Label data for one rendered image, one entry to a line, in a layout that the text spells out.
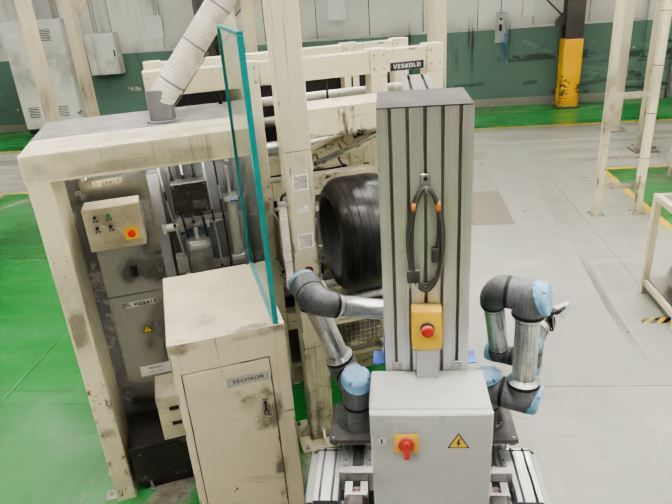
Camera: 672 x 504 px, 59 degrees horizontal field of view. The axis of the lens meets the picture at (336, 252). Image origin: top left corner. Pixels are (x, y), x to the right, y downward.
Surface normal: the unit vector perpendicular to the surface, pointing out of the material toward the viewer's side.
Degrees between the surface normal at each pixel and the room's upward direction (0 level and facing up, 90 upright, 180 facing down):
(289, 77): 90
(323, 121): 90
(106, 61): 90
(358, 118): 90
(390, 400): 0
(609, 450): 0
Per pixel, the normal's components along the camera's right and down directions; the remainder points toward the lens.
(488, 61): -0.07, 0.41
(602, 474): -0.07, -0.91
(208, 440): 0.28, 0.37
